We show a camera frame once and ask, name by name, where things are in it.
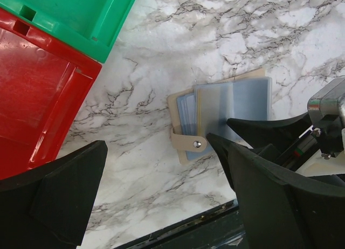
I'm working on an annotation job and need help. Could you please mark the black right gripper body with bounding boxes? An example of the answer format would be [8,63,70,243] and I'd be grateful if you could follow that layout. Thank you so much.
[256,126,344,176]

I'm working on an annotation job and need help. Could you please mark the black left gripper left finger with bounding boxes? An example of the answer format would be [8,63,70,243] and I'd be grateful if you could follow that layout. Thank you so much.
[1,140,108,248]

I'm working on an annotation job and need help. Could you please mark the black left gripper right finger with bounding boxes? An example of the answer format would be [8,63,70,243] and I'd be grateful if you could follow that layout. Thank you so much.
[228,143,344,248]

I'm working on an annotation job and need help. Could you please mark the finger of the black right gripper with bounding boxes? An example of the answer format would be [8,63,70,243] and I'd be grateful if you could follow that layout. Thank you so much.
[227,113,312,149]
[206,133,259,190]

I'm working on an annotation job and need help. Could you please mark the beige card holder wallet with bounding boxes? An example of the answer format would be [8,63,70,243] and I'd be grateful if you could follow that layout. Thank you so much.
[167,68,272,165]

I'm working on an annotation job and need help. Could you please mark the gold credit card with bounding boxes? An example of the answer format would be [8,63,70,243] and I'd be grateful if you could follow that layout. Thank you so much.
[196,86,205,137]

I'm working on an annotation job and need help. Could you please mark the red plastic bin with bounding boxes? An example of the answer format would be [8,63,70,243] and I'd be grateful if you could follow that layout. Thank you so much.
[1,10,101,179]

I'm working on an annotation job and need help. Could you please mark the green plastic bin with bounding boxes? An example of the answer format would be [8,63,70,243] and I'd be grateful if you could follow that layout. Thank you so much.
[1,0,135,63]

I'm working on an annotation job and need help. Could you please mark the black table front rail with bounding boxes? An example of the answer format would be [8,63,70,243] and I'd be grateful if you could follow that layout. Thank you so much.
[118,200,249,248]

